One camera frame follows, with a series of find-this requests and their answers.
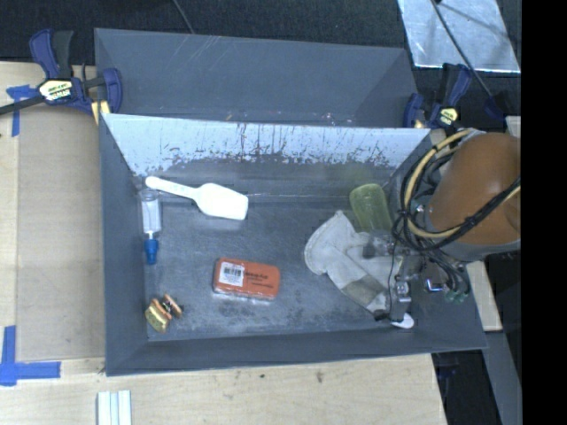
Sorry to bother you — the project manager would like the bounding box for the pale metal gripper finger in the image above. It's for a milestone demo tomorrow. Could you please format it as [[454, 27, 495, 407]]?
[[392, 281, 414, 323]]

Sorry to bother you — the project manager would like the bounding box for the yellow-green plastic cup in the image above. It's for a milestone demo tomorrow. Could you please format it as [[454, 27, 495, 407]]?
[[348, 182, 395, 235]]

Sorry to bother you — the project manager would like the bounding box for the white work glove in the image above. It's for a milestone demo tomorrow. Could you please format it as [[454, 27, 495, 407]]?
[[303, 210, 400, 314]]

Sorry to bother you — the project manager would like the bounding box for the orange flat block with label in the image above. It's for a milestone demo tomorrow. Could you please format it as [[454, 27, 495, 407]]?
[[211, 257, 282, 302]]

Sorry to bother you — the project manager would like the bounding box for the grey metal bin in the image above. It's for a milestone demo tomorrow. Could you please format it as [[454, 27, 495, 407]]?
[[92, 27, 489, 377]]

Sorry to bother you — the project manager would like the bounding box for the white plastic scoop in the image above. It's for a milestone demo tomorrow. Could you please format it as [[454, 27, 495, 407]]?
[[144, 174, 250, 221]]

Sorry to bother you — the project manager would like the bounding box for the yellow and brown toy burger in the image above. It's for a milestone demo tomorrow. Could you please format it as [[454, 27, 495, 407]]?
[[144, 293, 184, 334]]

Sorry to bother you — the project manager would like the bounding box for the clear bottle with blue cap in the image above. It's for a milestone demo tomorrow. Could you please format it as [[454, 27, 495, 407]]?
[[139, 188, 164, 266]]

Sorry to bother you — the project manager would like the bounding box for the black cylinder on white bracket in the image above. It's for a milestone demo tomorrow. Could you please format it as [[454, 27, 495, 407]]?
[[373, 308, 416, 330]]

